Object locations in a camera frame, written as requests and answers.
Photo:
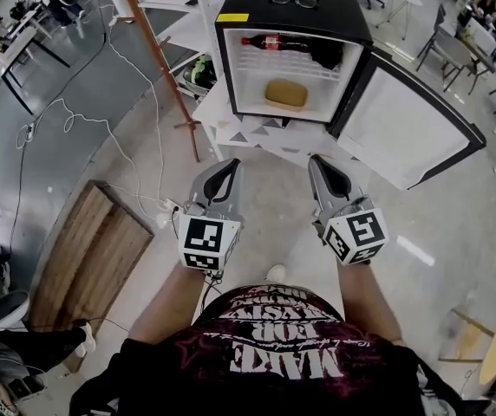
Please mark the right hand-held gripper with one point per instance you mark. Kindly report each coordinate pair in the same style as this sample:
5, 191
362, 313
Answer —
360, 232

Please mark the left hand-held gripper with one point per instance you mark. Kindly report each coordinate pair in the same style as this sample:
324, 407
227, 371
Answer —
202, 241

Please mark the black mini fridge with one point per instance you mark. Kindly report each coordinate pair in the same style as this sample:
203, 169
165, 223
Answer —
300, 20

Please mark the person's left forearm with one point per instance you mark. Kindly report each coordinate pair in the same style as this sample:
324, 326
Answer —
165, 306

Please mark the person's right forearm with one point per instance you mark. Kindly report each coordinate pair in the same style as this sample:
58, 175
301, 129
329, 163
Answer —
367, 301

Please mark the white power strip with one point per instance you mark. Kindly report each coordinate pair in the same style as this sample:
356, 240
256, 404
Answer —
30, 130
172, 205

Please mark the triangle patterned mat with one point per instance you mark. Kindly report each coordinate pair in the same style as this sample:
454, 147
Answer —
269, 139

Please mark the person's right shoe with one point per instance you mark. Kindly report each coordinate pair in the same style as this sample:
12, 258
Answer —
276, 272

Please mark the person's shoe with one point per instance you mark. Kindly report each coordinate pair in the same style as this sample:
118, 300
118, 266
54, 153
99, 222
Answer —
87, 338
276, 272

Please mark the green black helmet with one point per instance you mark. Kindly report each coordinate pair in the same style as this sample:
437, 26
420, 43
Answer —
200, 72

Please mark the black cloth bundle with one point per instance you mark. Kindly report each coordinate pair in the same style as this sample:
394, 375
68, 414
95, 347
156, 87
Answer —
327, 55

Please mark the brown wooden coat rack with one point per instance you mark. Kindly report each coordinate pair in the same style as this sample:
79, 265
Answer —
157, 50

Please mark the wooden pallet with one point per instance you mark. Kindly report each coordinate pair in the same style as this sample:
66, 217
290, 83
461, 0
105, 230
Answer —
87, 267

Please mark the dark soda bottle red label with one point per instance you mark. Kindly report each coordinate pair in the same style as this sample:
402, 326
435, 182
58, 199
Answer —
269, 42

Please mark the grey dining chair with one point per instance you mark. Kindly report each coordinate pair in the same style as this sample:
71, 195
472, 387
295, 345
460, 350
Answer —
447, 50

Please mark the person's printed black shirt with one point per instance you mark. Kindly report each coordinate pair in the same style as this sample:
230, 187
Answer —
269, 384

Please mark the white desk black legs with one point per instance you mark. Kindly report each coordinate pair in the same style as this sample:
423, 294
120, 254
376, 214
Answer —
18, 54

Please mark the grey shell chair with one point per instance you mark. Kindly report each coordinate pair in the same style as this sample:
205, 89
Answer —
5, 306

